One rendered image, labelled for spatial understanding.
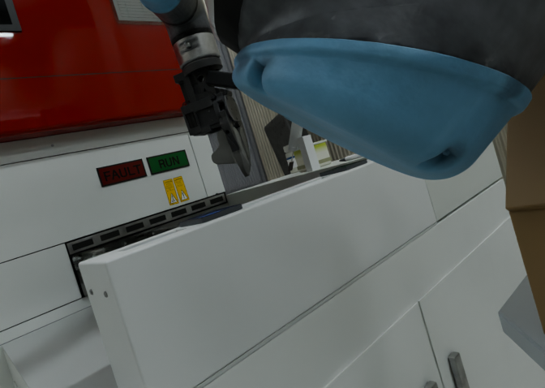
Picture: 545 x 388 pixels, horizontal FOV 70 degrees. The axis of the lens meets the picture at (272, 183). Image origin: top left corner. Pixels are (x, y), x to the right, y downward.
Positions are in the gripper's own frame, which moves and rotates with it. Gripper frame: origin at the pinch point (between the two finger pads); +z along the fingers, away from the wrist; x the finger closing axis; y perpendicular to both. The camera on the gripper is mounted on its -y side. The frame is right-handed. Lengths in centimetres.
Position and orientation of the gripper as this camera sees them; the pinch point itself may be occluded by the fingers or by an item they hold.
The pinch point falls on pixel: (248, 168)
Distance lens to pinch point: 70.1
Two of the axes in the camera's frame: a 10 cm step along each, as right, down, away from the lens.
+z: 3.2, 9.4, 0.7
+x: -1.8, 1.4, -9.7
